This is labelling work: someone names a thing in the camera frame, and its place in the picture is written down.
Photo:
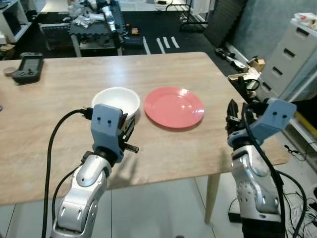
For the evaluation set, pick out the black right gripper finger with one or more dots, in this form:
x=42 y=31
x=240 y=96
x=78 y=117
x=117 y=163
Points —
x=247 y=117
x=232 y=111

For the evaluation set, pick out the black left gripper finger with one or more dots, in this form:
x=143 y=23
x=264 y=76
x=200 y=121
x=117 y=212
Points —
x=132 y=128
x=125 y=126

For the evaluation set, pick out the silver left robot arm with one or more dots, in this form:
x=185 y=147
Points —
x=81 y=191

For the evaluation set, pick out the white bowl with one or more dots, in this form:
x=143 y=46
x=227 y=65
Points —
x=116 y=99

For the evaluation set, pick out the red plate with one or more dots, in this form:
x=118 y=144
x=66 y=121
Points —
x=173 y=108

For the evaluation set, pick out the small cardboard box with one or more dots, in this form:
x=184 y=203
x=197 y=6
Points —
x=256 y=65

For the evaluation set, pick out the black and silver floor tool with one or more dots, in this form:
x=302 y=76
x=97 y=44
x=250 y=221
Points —
x=230 y=58

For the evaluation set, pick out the black and yellow case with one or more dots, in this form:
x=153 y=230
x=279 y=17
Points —
x=308 y=126

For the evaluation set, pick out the white metal shelf rack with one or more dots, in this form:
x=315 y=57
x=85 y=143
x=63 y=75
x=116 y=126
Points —
x=304 y=89

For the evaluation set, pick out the grey drawer cabinet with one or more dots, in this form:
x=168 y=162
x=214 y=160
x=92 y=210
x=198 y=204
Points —
x=287 y=54

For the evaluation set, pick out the wooden table leg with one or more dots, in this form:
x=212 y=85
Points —
x=212 y=198

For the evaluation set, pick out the blue tool case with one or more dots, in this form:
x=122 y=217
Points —
x=132 y=42

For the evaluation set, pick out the work table with grey mat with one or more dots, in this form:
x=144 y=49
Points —
x=94 y=27

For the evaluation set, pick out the white and red bag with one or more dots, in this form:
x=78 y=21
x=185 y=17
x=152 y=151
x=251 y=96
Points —
x=304 y=21

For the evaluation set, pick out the black handheld controller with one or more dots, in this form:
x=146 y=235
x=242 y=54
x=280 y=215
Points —
x=28 y=68

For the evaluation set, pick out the small grey round disc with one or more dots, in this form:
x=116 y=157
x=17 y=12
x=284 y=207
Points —
x=9 y=72

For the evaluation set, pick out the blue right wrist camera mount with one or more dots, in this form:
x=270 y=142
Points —
x=275 y=119

